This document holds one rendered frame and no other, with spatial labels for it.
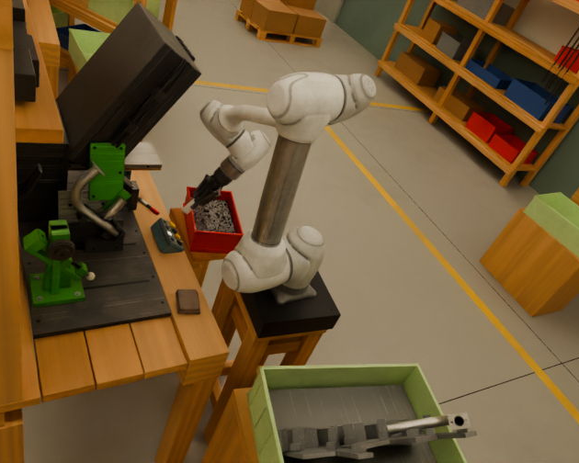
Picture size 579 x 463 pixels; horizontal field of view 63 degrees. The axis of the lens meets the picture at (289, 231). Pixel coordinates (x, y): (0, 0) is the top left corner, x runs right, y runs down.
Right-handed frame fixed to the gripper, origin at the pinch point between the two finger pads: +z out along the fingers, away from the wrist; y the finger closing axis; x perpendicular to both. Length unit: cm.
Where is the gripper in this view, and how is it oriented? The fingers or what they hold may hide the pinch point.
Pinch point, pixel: (190, 206)
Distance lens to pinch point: 195.3
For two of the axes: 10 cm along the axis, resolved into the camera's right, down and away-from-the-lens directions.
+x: -5.1, -3.7, -7.8
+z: -7.5, 6.4, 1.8
